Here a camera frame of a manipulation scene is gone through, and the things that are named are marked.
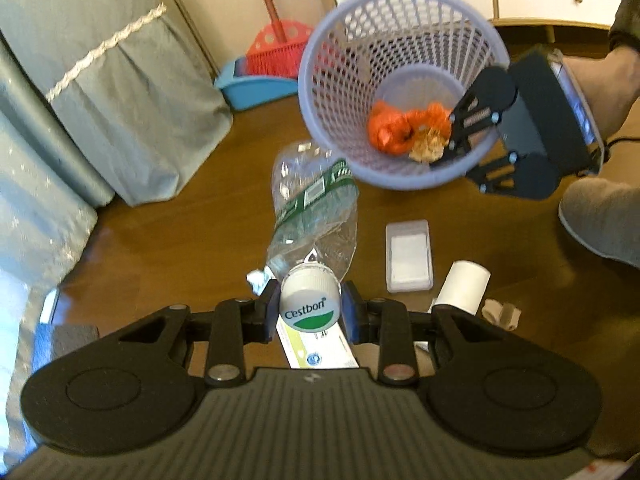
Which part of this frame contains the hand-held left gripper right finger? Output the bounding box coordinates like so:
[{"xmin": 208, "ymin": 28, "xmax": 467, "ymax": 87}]
[{"xmin": 341, "ymin": 280, "xmax": 501, "ymax": 387}]

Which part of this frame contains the grey-green lace-trimmed bed skirt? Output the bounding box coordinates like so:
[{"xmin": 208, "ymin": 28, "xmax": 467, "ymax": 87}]
[{"xmin": 0, "ymin": 0, "xmax": 235, "ymax": 208}]

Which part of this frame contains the grey door mat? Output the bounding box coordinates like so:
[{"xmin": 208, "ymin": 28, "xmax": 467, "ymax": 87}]
[{"xmin": 34, "ymin": 322, "xmax": 98, "ymax": 361}]

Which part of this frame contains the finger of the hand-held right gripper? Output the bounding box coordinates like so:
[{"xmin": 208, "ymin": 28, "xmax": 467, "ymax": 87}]
[
  {"xmin": 465, "ymin": 152, "xmax": 521, "ymax": 196},
  {"xmin": 431, "ymin": 92, "xmax": 503, "ymax": 167}
]

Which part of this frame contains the white and green medicine box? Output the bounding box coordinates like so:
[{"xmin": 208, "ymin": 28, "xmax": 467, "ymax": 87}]
[{"xmin": 275, "ymin": 317, "xmax": 360, "ymax": 371}]

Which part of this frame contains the clear plastic bottle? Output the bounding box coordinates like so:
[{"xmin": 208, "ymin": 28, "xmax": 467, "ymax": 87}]
[{"xmin": 265, "ymin": 139, "xmax": 360, "ymax": 334}]

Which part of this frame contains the orange plastic bag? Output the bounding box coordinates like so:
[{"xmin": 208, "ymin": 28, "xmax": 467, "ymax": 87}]
[{"xmin": 367, "ymin": 100, "xmax": 417, "ymax": 156}]

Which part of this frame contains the person's right forearm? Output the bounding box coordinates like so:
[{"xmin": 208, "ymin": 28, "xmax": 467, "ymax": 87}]
[{"xmin": 562, "ymin": 0, "xmax": 640, "ymax": 143}]

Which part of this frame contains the teal starred curtain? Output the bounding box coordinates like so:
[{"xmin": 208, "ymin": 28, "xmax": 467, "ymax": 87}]
[{"xmin": 0, "ymin": 40, "xmax": 116, "ymax": 466}]

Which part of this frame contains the blue dustpan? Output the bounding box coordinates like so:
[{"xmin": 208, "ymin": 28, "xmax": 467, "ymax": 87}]
[{"xmin": 214, "ymin": 57, "xmax": 301, "ymax": 112}]

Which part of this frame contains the red broom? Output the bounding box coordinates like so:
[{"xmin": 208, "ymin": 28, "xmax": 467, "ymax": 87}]
[{"xmin": 245, "ymin": 0, "xmax": 321, "ymax": 81}]

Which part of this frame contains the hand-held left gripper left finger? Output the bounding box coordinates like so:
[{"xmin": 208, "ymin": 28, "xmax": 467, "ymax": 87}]
[{"xmin": 120, "ymin": 279, "xmax": 282, "ymax": 387}]

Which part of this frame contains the clear plastic case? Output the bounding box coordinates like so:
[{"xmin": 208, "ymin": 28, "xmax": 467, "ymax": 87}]
[{"xmin": 385, "ymin": 219, "xmax": 435, "ymax": 293}]

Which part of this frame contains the clear bag of snack scraps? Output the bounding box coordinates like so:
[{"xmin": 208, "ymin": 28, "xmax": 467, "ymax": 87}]
[{"xmin": 410, "ymin": 130, "xmax": 449, "ymax": 163}]

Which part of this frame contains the lavender plastic mesh basket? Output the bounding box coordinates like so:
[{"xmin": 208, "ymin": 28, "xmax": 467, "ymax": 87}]
[{"xmin": 298, "ymin": 0, "xmax": 511, "ymax": 191}]

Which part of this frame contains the small beige fabric sleeve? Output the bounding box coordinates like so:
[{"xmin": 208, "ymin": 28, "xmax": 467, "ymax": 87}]
[{"xmin": 481, "ymin": 299, "xmax": 522, "ymax": 331}]

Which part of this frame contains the white paper cup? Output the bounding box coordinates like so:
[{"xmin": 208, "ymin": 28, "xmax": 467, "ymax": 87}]
[{"xmin": 432, "ymin": 260, "xmax": 491, "ymax": 316}]

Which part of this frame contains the grey slipper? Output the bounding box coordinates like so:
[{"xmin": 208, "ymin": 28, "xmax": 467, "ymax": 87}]
[{"xmin": 558, "ymin": 177, "xmax": 640, "ymax": 262}]

